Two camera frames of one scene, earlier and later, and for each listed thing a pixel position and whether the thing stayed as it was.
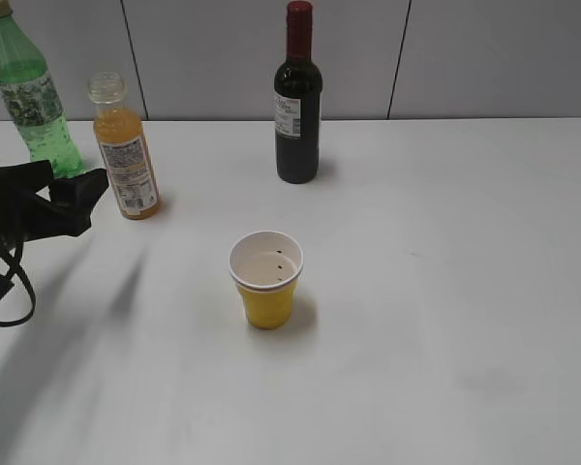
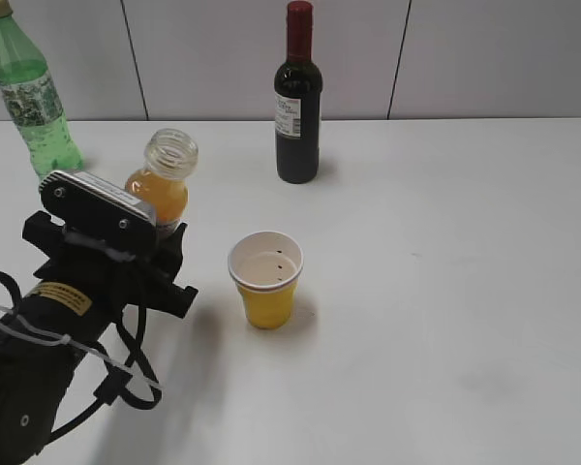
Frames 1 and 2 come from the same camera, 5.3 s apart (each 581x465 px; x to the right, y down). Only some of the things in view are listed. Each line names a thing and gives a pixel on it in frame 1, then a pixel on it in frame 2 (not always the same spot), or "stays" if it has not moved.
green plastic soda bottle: (19, 71) stays
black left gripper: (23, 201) to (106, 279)
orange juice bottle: (120, 132) to (161, 187)
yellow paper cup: (267, 265) stays
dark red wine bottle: (297, 100) stays
